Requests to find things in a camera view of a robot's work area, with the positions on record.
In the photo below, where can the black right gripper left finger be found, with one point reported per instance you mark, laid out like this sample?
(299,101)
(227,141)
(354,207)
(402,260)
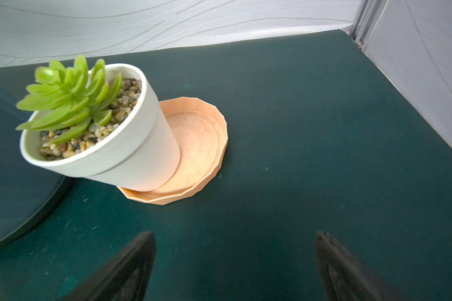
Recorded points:
(124,277)

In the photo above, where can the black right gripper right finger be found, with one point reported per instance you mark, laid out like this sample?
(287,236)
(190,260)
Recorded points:
(346,277)

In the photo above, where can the grey-blue pot pink succulent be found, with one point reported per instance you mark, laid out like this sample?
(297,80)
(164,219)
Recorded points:
(28,194)

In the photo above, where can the small white pot green succulent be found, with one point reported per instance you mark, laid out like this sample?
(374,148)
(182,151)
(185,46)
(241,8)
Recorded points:
(100,122)

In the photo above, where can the peach faceted saucer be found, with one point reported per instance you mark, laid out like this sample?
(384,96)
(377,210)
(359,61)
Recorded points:
(201,133)

